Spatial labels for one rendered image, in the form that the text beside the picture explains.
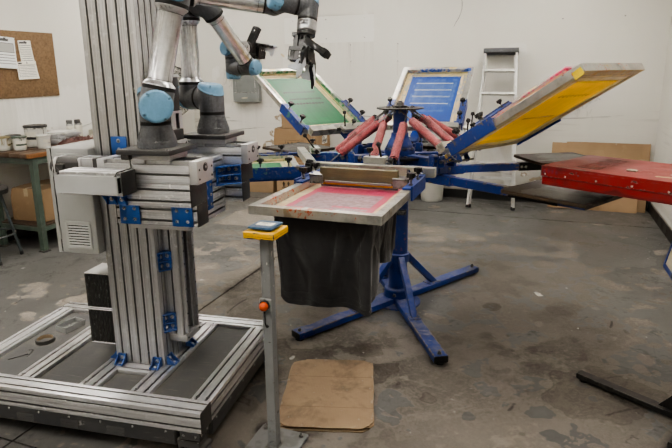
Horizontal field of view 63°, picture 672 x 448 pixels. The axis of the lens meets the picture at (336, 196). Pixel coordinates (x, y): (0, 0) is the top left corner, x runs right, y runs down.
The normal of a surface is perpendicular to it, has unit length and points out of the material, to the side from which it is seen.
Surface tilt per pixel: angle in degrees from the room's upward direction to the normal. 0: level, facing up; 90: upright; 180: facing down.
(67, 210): 90
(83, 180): 90
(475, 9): 90
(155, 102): 98
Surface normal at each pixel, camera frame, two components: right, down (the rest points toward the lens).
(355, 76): -0.35, 0.21
